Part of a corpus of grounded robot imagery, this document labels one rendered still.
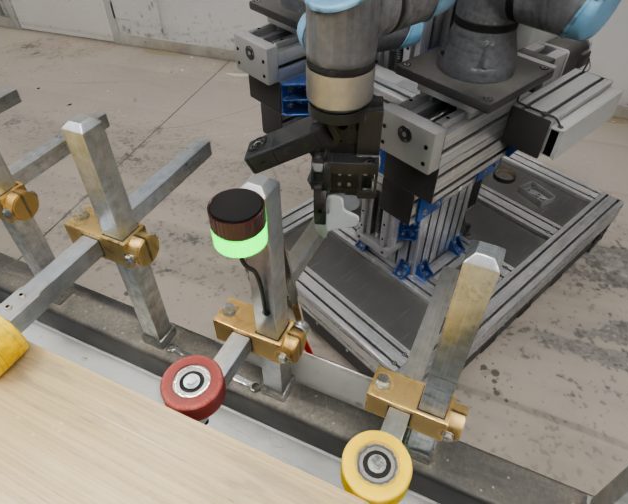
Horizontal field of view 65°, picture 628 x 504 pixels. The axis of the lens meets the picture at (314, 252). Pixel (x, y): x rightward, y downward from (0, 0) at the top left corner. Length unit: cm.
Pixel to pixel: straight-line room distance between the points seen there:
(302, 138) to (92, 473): 45
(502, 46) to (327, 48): 55
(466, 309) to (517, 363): 134
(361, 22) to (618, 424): 159
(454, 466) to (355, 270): 100
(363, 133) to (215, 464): 41
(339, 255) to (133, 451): 126
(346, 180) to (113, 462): 43
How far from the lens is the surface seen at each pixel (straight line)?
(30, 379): 75
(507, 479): 87
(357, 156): 60
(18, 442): 71
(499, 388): 180
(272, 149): 60
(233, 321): 76
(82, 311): 108
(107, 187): 72
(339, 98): 55
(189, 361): 68
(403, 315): 162
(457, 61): 102
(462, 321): 55
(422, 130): 95
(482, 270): 50
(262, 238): 53
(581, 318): 210
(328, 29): 52
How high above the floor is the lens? 147
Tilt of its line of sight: 45 degrees down
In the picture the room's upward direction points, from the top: straight up
